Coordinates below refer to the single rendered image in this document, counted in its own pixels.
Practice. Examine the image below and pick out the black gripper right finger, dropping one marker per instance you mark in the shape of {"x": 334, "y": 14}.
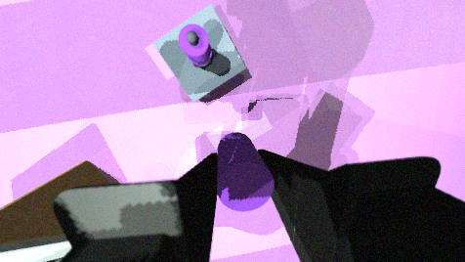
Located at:
{"x": 317, "y": 207}

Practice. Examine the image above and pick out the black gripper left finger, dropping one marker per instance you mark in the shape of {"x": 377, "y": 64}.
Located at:
{"x": 183, "y": 209}

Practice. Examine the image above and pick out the pale blue square block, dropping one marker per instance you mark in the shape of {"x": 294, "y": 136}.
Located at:
{"x": 225, "y": 62}

